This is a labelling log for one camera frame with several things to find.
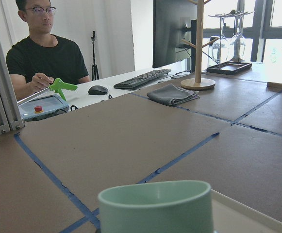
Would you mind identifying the mint green cup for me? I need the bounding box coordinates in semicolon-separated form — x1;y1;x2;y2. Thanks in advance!
98;180;215;233

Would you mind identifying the cream rabbit tray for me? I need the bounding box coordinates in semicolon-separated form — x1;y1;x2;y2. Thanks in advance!
211;190;282;233

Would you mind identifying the black glass holder tray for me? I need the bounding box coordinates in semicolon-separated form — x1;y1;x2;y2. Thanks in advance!
206;61;252;75

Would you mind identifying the black keyboard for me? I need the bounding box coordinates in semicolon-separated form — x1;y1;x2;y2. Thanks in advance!
113;69;171;89

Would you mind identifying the folded grey cloth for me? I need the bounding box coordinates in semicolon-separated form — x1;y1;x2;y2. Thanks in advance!
147;84;200;106

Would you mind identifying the black computer mouse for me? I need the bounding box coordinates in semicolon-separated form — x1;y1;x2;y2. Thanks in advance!
88;85;108;95

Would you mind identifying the wooden mug tree stand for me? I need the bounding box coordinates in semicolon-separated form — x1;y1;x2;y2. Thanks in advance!
181;0;216;90

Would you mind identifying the black tripod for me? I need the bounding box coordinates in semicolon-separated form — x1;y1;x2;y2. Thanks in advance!
91;31;100;81

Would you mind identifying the blue teach pendant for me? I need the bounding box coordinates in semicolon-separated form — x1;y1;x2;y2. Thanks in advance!
19;95;69;121

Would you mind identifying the black monitor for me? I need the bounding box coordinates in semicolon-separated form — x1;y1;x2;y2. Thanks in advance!
152;0;198;72

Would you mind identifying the hanging wine glass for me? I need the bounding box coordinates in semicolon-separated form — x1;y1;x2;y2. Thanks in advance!
212;17;230;63
229;16;246;62

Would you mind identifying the man in black shirt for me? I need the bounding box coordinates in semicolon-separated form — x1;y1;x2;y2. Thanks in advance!
6;0;90;100

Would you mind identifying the bamboo cutting board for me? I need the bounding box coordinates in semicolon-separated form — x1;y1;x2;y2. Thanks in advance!
266;79;282;92

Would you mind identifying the green handled grabber tool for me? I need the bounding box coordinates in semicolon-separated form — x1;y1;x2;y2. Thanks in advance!
17;78;78;106

